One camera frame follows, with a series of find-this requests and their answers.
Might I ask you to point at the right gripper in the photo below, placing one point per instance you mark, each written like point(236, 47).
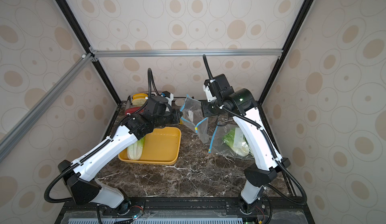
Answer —
point(206, 109)

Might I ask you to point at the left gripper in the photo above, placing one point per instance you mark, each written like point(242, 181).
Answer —
point(176, 117)

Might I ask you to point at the clear zipper bag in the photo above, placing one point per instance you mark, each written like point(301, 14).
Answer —
point(194, 119)
point(218, 147)

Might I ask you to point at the chinese cabbage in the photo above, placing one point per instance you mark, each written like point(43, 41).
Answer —
point(134, 151)
point(237, 142)

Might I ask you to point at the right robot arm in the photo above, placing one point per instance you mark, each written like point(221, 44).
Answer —
point(243, 108)

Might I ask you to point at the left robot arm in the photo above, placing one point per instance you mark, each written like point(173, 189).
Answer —
point(76, 180)

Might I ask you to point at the yellow tray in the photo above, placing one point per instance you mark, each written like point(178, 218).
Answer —
point(161, 147)

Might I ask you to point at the white bread slice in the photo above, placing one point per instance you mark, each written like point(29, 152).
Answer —
point(139, 101)

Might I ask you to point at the yellow bread slice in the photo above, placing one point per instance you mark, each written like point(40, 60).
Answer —
point(139, 95)

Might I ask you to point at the red silver toaster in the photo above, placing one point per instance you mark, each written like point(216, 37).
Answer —
point(130, 108)

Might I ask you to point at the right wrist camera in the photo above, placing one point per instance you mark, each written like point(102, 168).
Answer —
point(209, 95)

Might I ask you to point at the horizontal aluminium rail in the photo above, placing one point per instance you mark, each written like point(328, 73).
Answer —
point(187, 53)

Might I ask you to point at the left diagonal aluminium rail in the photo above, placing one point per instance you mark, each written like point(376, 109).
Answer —
point(13, 137)

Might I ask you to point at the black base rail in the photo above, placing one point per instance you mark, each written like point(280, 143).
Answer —
point(200, 210)

